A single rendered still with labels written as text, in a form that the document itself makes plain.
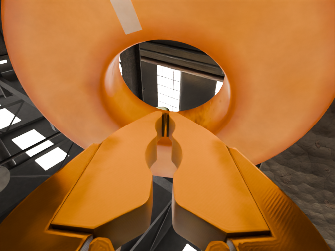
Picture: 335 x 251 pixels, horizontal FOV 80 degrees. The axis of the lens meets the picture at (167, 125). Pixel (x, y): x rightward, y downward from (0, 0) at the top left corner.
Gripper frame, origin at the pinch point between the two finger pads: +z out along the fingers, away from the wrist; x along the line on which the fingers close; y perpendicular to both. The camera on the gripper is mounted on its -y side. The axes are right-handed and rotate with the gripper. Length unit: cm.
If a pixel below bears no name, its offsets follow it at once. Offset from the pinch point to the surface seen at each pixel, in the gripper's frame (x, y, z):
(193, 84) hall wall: 93, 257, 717
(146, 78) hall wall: -99, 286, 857
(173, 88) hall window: 20, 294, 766
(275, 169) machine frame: 19.1, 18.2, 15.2
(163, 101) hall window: -19, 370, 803
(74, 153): -446, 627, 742
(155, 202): -36, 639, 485
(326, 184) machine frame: 24.7, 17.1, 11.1
